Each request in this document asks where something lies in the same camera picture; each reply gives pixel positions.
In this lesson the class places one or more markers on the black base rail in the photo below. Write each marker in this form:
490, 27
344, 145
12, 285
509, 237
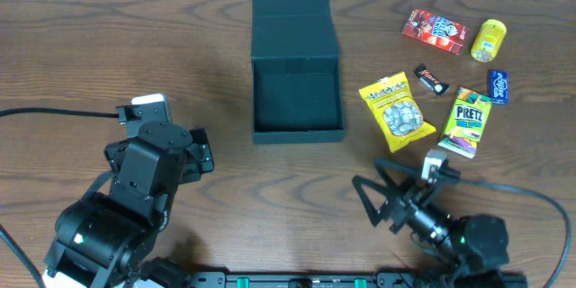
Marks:
385, 279

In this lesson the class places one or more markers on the green Pretz snack box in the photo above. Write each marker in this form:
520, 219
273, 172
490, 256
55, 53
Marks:
466, 122

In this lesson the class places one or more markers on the black gift box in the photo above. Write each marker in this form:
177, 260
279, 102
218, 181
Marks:
296, 80

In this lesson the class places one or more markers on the black Mars chocolate bar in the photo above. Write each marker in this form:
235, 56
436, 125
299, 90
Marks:
430, 81

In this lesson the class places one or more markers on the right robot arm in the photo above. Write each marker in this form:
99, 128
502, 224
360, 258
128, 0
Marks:
471, 248

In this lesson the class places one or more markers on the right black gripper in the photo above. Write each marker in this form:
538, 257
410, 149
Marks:
398, 204

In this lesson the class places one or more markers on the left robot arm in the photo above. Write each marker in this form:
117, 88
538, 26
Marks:
101, 239

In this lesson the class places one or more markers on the yellow plastic canister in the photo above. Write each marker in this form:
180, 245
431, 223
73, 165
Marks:
488, 40

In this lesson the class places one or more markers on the blue Eclipse mint tin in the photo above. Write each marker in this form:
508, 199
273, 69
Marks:
498, 86

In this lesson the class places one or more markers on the yellow candy bag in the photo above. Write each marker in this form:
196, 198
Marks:
394, 108

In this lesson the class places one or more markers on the red Hello Panda box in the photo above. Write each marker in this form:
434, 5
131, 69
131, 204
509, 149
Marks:
436, 31

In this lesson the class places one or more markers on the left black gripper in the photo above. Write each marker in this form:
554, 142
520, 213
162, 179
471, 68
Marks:
203, 154

